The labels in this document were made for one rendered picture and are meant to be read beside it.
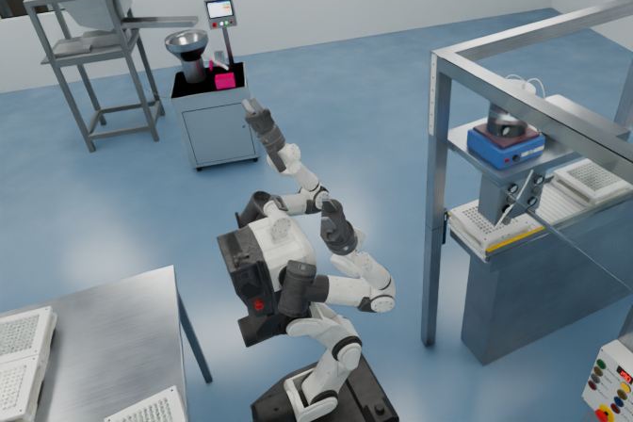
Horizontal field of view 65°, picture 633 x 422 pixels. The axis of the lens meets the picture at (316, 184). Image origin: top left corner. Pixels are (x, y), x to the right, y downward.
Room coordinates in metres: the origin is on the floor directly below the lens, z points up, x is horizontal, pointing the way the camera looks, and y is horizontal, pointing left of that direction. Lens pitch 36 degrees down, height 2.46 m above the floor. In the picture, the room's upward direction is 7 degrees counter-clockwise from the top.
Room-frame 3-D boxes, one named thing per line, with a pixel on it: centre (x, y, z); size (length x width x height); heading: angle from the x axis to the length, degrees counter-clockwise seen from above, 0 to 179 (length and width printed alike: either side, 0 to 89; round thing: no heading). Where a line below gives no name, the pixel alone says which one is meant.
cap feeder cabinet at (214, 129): (4.04, 0.81, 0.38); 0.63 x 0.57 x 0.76; 94
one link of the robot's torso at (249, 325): (1.27, 0.23, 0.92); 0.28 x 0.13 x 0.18; 108
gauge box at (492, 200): (1.47, -0.75, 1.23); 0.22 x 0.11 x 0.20; 109
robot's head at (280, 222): (1.29, 0.15, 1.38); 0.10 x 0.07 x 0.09; 18
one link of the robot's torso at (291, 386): (1.30, 0.16, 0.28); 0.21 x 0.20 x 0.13; 108
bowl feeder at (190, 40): (4.09, 0.86, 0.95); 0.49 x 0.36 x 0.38; 94
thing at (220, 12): (4.20, 0.61, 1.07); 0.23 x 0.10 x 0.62; 94
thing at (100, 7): (4.51, 1.61, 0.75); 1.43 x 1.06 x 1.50; 94
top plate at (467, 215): (1.60, -0.73, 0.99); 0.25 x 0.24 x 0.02; 18
